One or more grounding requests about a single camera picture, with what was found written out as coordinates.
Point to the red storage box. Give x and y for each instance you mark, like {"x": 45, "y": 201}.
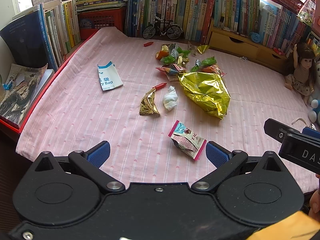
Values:
{"x": 15, "y": 131}

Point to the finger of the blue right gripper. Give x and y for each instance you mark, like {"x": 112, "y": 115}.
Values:
{"x": 311, "y": 132}

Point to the blue cat plush toy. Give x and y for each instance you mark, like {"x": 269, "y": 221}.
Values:
{"x": 313, "y": 114}

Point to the dark blue leaning book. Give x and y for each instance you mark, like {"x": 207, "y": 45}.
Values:
{"x": 28, "y": 41}

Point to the left row of books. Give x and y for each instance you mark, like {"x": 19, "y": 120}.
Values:
{"x": 60, "y": 28}

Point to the blue round clock toy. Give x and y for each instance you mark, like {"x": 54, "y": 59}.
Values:
{"x": 255, "y": 37}

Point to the black miniature bicycle model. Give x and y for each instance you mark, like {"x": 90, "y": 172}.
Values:
{"x": 162, "y": 27}

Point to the centre row of books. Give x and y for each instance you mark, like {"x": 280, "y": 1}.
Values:
{"x": 193, "y": 16}

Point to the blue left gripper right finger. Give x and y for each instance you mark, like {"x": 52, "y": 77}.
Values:
{"x": 227, "y": 165}

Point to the small patterned paper scrap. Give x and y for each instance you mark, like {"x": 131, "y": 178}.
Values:
{"x": 192, "y": 48}

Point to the small gold foil wrapper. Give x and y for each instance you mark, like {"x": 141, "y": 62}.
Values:
{"x": 147, "y": 104}

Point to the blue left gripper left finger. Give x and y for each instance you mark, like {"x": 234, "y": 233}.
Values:
{"x": 88, "y": 163}

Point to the white tissue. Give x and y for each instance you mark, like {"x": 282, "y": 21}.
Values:
{"x": 170, "y": 99}

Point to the pink striped tablecloth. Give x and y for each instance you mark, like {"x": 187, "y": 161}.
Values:
{"x": 76, "y": 114}

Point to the pink white snack wrapper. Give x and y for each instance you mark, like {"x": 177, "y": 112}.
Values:
{"x": 186, "y": 140}

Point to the white blue paper bag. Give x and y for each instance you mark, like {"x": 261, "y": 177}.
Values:
{"x": 109, "y": 77}

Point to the yellow gold foil scrap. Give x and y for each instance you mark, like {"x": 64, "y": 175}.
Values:
{"x": 202, "y": 48}

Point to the person's right hand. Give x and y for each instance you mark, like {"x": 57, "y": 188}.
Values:
{"x": 315, "y": 205}

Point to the large gold foil bag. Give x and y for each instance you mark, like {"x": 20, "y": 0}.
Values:
{"x": 208, "y": 91}

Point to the red crayon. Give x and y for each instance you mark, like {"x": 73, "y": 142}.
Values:
{"x": 148, "y": 44}
{"x": 160, "y": 86}

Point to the row of books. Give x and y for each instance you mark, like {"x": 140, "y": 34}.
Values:
{"x": 60, "y": 28}
{"x": 193, "y": 16}
{"x": 279, "y": 28}

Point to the brown haired doll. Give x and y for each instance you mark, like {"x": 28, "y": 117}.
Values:
{"x": 303, "y": 77}

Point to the magazine on red box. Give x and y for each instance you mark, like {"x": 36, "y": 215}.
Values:
{"x": 23, "y": 82}

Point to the green snack wrapper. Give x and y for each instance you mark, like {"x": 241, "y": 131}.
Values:
{"x": 177, "y": 56}
{"x": 199, "y": 65}

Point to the red plastic basket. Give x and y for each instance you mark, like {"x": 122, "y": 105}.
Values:
{"x": 91, "y": 21}

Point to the wooden drawer shelf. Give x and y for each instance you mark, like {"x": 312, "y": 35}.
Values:
{"x": 234, "y": 44}

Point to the orange gold wrapper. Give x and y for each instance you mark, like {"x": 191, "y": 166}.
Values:
{"x": 164, "y": 52}

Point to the right row of books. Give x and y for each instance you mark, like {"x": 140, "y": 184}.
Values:
{"x": 279, "y": 28}

